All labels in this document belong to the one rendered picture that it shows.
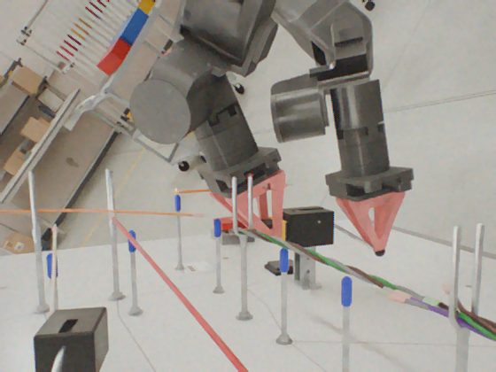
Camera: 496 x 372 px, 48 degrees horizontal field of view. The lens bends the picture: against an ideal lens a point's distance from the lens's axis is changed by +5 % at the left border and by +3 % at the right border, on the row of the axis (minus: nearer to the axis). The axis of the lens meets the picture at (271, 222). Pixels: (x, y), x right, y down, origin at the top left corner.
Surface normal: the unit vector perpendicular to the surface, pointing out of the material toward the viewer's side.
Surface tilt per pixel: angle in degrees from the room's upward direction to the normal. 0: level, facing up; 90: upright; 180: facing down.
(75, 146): 90
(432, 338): 54
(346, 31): 42
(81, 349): 75
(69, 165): 91
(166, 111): 68
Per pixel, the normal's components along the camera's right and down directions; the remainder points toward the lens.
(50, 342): 0.12, 0.19
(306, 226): 0.39, 0.18
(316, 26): -0.21, -0.33
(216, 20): -0.25, 0.42
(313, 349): 0.00, -0.98
